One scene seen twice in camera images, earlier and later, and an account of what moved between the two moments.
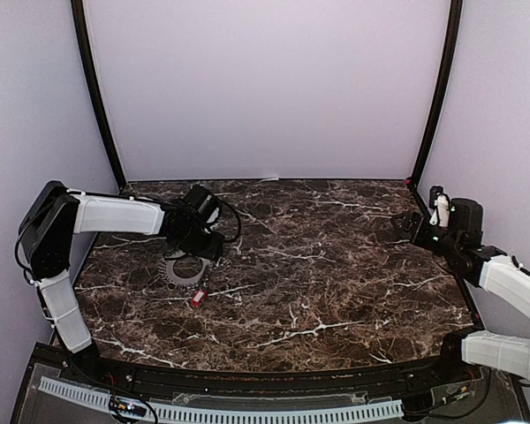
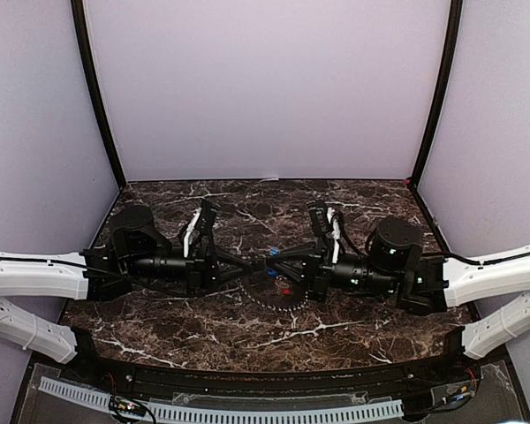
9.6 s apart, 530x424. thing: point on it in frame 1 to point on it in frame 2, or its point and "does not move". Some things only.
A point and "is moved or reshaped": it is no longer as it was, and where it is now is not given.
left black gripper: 212,251 to 201,267
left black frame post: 83,43 does not move
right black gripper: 412,217 to 319,282
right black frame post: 452,40 does not move
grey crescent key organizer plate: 166,268 is moved or reshaped
